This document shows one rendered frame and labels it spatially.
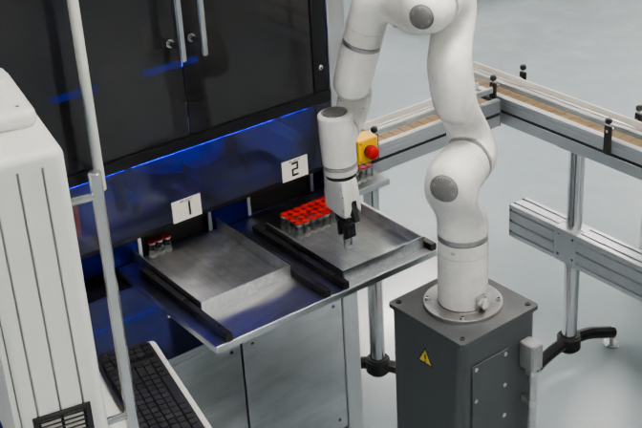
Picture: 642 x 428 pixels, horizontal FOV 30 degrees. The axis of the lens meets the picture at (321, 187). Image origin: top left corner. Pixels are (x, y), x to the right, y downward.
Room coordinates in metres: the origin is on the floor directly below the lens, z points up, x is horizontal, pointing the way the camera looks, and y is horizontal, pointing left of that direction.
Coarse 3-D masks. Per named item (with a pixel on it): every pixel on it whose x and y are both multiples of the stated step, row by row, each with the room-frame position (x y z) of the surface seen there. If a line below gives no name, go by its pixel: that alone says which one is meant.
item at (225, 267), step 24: (192, 240) 2.80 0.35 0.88; (216, 240) 2.79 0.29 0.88; (240, 240) 2.76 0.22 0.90; (144, 264) 2.66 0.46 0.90; (168, 264) 2.68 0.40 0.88; (192, 264) 2.67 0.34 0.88; (216, 264) 2.67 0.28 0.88; (240, 264) 2.66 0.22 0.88; (264, 264) 2.65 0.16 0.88; (288, 264) 2.59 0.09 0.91; (192, 288) 2.55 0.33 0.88; (216, 288) 2.55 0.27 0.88; (240, 288) 2.50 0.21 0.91; (264, 288) 2.53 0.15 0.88
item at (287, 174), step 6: (306, 156) 2.94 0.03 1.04; (282, 162) 2.89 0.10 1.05; (288, 162) 2.90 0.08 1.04; (300, 162) 2.92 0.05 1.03; (306, 162) 2.94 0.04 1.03; (282, 168) 2.89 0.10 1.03; (288, 168) 2.90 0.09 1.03; (300, 168) 2.92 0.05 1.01; (306, 168) 2.93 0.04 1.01; (282, 174) 2.89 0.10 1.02; (288, 174) 2.90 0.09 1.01; (300, 174) 2.92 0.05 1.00; (306, 174) 2.93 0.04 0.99; (288, 180) 2.90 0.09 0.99
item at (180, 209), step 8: (184, 200) 2.72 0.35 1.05; (192, 200) 2.73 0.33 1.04; (200, 200) 2.74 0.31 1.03; (176, 208) 2.70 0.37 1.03; (184, 208) 2.71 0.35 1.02; (192, 208) 2.73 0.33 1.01; (200, 208) 2.74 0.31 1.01; (176, 216) 2.70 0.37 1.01; (184, 216) 2.71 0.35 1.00; (192, 216) 2.73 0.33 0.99
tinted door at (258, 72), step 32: (192, 0) 2.78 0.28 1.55; (224, 0) 2.83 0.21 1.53; (256, 0) 2.88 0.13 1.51; (288, 0) 2.94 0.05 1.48; (192, 32) 2.77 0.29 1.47; (224, 32) 2.82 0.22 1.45; (256, 32) 2.88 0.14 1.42; (288, 32) 2.93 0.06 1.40; (192, 64) 2.77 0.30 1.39; (224, 64) 2.82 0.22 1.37; (256, 64) 2.87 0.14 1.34; (288, 64) 2.93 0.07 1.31; (192, 96) 2.76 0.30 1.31; (224, 96) 2.81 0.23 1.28; (256, 96) 2.87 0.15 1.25; (288, 96) 2.92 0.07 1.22; (192, 128) 2.75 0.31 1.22
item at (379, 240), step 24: (360, 216) 2.88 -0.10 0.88; (384, 216) 2.81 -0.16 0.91; (288, 240) 2.73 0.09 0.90; (312, 240) 2.76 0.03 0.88; (336, 240) 2.75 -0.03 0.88; (360, 240) 2.74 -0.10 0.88; (384, 240) 2.74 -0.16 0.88; (408, 240) 2.73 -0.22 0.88; (336, 264) 2.63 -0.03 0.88; (360, 264) 2.57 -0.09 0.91; (384, 264) 2.61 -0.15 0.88
